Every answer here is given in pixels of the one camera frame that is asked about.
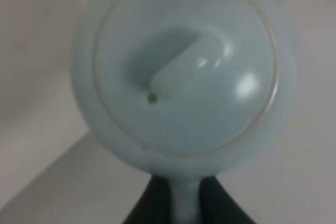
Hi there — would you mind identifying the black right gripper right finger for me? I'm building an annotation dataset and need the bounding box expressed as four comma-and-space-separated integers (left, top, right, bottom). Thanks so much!
199, 178, 256, 224

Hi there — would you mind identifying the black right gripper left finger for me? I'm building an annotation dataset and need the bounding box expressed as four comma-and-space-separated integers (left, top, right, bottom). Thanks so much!
123, 176, 171, 224

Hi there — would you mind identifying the light blue porcelain teapot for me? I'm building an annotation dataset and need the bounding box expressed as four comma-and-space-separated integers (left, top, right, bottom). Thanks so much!
71, 0, 297, 223

